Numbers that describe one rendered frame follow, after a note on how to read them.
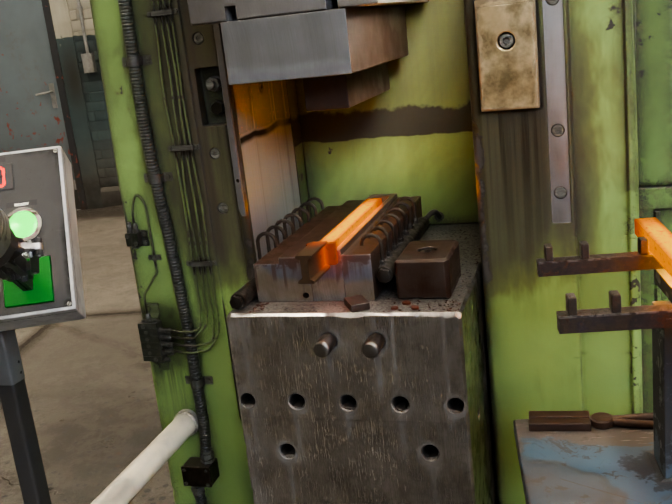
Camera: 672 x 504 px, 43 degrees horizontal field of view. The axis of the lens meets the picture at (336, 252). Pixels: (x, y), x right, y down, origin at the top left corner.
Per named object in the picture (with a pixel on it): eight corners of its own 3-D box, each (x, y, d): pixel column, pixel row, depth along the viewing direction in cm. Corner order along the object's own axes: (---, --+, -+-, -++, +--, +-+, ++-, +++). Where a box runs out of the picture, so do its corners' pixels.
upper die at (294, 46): (352, 73, 127) (345, 7, 125) (228, 85, 133) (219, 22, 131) (408, 55, 166) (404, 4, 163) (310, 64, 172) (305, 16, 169)
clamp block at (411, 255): (450, 299, 133) (447, 259, 131) (397, 300, 135) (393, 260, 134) (462, 276, 144) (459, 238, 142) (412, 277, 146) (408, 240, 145)
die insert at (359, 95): (349, 108, 139) (345, 70, 138) (305, 111, 141) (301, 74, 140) (390, 89, 167) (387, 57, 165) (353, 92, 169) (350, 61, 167)
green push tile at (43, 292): (53, 300, 134) (49, 255, 136) (4, 307, 133) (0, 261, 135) (56, 303, 136) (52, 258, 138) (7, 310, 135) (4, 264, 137)
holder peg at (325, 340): (330, 359, 130) (328, 342, 129) (313, 358, 131) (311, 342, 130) (337, 348, 134) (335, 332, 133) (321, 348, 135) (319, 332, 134)
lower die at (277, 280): (375, 300, 136) (369, 249, 134) (258, 301, 142) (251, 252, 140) (423, 232, 175) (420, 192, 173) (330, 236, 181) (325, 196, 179)
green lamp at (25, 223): (32, 239, 136) (26, 212, 135) (7, 240, 137) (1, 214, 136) (43, 234, 139) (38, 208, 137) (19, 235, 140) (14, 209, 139)
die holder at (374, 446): (480, 575, 138) (460, 312, 127) (260, 556, 149) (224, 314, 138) (511, 417, 189) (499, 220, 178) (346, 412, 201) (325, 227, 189)
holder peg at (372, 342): (379, 359, 128) (377, 342, 127) (362, 359, 129) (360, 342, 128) (385, 349, 132) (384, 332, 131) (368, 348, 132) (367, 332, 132)
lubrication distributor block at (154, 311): (173, 376, 164) (162, 309, 160) (144, 376, 166) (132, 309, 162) (181, 369, 167) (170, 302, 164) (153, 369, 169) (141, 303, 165)
